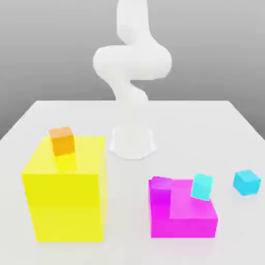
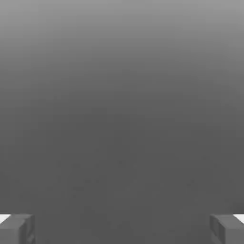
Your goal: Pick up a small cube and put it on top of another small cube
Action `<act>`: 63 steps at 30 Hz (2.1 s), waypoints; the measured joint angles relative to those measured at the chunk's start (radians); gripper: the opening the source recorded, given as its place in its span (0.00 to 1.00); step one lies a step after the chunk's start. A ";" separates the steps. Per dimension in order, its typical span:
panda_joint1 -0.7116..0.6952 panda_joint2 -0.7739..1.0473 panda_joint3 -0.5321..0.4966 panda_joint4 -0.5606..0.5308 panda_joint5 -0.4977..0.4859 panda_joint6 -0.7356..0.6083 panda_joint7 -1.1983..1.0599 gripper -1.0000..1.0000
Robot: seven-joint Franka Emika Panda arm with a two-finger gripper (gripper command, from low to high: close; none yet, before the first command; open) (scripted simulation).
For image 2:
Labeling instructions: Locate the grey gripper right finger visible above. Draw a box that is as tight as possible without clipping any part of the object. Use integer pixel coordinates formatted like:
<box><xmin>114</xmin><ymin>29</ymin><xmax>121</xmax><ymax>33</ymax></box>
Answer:
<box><xmin>209</xmin><ymin>213</ymin><xmax>244</xmax><ymax>244</ymax></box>

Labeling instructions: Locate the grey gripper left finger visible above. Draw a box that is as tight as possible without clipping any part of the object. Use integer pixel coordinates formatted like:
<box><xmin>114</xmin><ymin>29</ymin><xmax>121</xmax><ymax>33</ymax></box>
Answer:
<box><xmin>0</xmin><ymin>213</ymin><xmax>36</xmax><ymax>244</ymax></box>

